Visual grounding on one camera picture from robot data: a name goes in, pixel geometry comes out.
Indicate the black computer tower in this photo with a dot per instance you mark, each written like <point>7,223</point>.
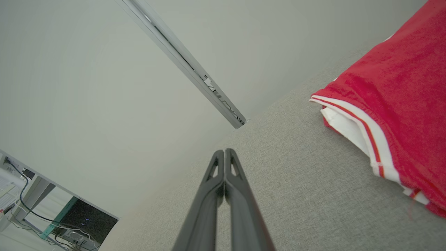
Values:
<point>87,219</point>

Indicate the black power adapter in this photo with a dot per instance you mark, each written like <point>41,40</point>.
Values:
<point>29,173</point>

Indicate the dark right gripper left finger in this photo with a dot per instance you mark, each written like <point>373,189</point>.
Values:
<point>204,216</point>

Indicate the red shorts with white trim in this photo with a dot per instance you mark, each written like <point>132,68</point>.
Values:
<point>400,87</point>

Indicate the grey desk leg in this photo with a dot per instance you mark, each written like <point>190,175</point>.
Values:
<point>33,197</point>

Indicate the grey fabric sofa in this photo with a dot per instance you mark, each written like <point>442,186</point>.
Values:
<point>296,191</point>

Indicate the teal stand bar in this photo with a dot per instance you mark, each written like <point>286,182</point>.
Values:
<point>59,217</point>

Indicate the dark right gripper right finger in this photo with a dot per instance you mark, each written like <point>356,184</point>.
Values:
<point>245,216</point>

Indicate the white power strip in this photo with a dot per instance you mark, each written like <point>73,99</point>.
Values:
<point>7,195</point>

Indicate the grey partition post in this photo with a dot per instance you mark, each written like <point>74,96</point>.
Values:
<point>181,57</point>

